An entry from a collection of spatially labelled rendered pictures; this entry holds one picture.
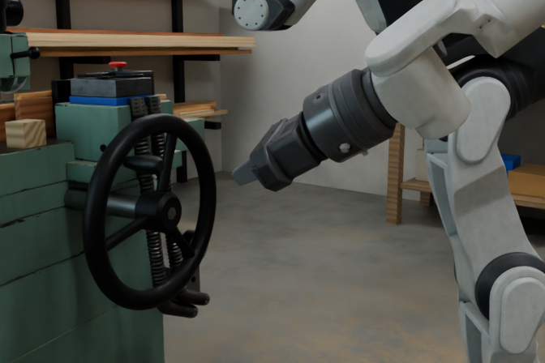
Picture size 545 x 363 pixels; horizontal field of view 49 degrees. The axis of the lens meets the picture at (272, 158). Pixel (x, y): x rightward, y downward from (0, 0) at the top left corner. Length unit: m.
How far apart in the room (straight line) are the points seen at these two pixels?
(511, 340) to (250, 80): 3.98
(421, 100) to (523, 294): 0.57
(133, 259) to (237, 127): 3.92
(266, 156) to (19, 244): 0.44
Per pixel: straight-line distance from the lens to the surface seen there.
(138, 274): 1.18
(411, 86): 0.64
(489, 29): 0.65
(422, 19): 0.64
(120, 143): 0.82
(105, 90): 0.97
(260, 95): 4.85
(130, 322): 1.19
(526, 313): 1.16
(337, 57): 4.46
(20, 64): 1.09
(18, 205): 0.96
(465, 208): 1.10
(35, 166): 0.97
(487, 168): 1.07
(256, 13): 1.28
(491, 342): 1.17
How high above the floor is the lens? 1.05
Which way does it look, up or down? 11 degrees down
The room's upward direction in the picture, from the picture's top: straight up
